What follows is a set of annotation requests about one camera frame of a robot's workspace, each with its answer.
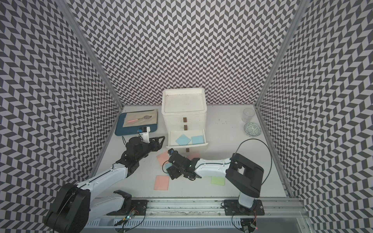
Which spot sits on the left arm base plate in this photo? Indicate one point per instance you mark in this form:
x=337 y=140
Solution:
x=139 y=206

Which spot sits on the clear glass cup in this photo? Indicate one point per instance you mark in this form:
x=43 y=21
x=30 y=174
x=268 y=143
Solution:
x=247 y=115

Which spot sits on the pink sticky note upper left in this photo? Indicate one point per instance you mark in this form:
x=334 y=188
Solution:
x=163 y=158

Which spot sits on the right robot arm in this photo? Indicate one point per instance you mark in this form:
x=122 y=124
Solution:
x=244 y=174

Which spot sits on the white three-drawer cabinet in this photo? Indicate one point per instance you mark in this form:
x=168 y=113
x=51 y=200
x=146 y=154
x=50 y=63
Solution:
x=184 y=102

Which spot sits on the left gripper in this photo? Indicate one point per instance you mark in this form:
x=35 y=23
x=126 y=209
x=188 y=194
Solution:
x=154 y=143

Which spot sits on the white bottom drawer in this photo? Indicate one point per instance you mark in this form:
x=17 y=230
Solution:
x=173 y=135

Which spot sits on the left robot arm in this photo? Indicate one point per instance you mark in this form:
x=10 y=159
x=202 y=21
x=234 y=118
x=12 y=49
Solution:
x=78 y=204

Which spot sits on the blue sticky note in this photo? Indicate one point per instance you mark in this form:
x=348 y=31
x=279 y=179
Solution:
x=183 y=140
x=196 y=140
x=166 y=166

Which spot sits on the beige folded cloth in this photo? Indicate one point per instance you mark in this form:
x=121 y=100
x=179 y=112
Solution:
x=134 y=115

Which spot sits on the pink sticky note lower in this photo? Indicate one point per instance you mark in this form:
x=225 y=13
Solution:
x=161 y=183

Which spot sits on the green sticky note right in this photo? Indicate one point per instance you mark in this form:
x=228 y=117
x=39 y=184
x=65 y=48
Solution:
x=218 y=180

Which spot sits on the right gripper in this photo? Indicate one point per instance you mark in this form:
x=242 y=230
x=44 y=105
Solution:
x=176 y=164

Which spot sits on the pink-handled metal spoon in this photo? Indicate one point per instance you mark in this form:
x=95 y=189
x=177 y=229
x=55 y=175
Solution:
x=134 y=120

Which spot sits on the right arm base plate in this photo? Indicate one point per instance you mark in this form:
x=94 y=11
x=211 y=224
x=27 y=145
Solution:
x=244 y=207

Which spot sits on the aluminium front rail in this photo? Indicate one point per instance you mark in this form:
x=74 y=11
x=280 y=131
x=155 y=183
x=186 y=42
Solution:
x=267 y=207

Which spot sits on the blue tray mat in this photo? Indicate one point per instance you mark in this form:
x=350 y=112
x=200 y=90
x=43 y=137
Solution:
x=131 y=130

